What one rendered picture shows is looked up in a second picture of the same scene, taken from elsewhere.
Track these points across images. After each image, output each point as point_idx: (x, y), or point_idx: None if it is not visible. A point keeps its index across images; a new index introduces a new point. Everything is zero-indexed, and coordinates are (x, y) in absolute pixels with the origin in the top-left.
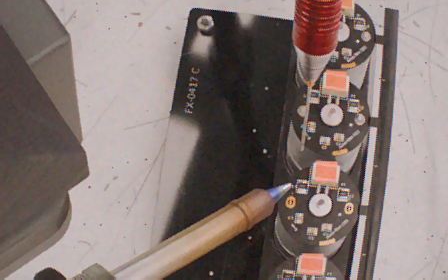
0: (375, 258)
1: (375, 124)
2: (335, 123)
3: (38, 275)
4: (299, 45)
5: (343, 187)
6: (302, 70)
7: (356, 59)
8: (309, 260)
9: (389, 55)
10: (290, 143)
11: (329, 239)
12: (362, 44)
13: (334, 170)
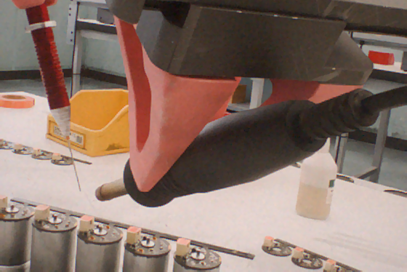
0: (139, 227)
1: (69, 214)
2: (60, 220)
3: (129, 164)
4: (62, 104)
5: (95, 226)
6: (65, 129)
7: (31, 210)
8: (131, 229)
9: (37, 204)
10: (48, 265)
11: (121, 234)
12: (25, 207)
13: (88, 216)
